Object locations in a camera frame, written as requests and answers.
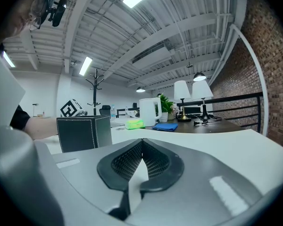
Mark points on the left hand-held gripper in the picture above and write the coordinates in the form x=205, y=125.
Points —
x=70, y=107

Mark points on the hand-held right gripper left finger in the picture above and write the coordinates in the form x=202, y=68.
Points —
x=85, y=171

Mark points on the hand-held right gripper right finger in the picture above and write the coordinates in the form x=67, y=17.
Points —
x=193, y=196

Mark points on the black leather pen holder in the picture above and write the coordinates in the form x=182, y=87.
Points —
x=80, y=133

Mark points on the person's left forearm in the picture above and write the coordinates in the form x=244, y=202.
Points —
x=43, y=127

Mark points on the black coat rack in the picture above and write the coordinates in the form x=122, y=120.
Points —
x=94, y=91

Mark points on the black office chair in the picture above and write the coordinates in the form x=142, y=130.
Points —
x=105, y=109

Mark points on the clear water bottle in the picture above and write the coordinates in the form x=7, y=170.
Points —
x=113, y=112

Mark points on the person's black sleeve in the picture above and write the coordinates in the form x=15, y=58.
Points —
x=20, y=120

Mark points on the green packet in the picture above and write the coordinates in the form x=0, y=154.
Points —
x=134, y=124

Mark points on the black pendant lamp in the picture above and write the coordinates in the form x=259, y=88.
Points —
x=199, y=76
x=140, y=90

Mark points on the dark wooden desk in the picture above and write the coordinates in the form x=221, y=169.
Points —
x=214, y=127

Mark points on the blue cloth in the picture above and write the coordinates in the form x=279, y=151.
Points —
x=165, y=126

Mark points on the white electric kettle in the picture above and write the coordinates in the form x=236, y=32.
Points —
x=148, y=112

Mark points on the green plant in white pot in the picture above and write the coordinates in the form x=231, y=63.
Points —
x=165, y=106

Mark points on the eyeglasses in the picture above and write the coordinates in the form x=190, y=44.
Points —
x=36, y=10

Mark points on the white shade lamp black base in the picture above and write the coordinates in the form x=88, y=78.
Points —
x=202, y=91

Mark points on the white shade lamp brass base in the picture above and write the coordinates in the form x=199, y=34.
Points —
x=182, y=91

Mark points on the person's head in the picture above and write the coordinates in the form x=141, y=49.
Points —
x=16, y=15

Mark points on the black metal railing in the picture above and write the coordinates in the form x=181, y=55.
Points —
x=235, y=98

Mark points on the white curved pipe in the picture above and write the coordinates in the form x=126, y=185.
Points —
x=254, y=60

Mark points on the white ceiling air duct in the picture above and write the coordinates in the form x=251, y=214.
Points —
x=153, y=56

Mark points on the black head-worn camera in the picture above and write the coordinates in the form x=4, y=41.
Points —
x=59, y=10

